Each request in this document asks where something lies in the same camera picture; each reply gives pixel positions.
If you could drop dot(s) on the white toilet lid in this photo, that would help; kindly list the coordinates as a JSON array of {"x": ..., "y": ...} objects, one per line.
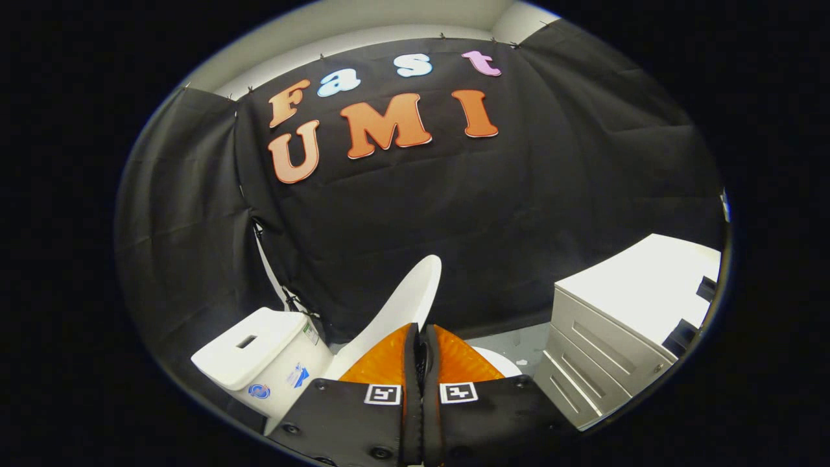
[{"x": 402, "y": 305}]

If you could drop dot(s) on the black backdrop cloth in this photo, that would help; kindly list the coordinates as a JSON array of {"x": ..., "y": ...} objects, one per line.
[{"x": 454, "y": 214}]

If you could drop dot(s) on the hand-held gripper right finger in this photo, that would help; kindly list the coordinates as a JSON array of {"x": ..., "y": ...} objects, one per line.
[{"x": 493, "y": 421}]

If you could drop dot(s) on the white drawer cabinet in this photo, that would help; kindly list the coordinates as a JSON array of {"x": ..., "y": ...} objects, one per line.
[{"x": 635, "y": 285}]

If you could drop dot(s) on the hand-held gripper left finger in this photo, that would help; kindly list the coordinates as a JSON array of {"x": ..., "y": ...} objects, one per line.
[{"x": 350, "y": 421}]

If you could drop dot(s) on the white toilet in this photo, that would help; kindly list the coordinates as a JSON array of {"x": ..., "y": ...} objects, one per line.
[{"x": 259, "y": 353}]

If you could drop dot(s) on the small black block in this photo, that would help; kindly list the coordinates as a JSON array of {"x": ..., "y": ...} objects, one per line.
[
  {"x": 707, "y": 288},
  {"x": 679, "y": 337}
]

